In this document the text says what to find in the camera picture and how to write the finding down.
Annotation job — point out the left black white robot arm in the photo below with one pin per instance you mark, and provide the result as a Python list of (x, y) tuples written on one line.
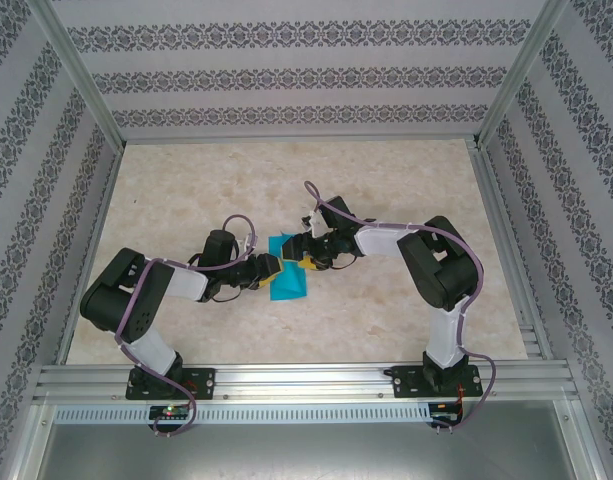
[(111, 300)]

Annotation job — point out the grey metal sheet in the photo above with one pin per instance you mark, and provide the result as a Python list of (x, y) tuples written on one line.
[(306, 455)]

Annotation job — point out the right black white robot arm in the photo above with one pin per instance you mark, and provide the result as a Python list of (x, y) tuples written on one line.
[(436, 270)]

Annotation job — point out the small circuit board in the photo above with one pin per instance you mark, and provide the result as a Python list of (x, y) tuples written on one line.
[(443, 410), (168, 411)]

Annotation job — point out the aluminium table edge rail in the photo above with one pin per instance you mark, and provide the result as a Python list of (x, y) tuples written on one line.
[(498, 210), (100, 210), (296, 139)]

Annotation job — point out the teal cloth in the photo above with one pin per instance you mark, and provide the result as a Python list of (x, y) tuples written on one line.
[(288, 287)]

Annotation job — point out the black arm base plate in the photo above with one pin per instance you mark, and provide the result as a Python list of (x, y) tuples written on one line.
[(203, 382), (403, 382)]

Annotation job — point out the wide aluminium mounting rail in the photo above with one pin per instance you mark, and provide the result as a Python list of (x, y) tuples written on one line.
[(296, 380)]

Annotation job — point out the aluminium frame post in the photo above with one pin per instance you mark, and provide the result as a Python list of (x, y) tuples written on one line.
[(77, 70), (521, 70)]

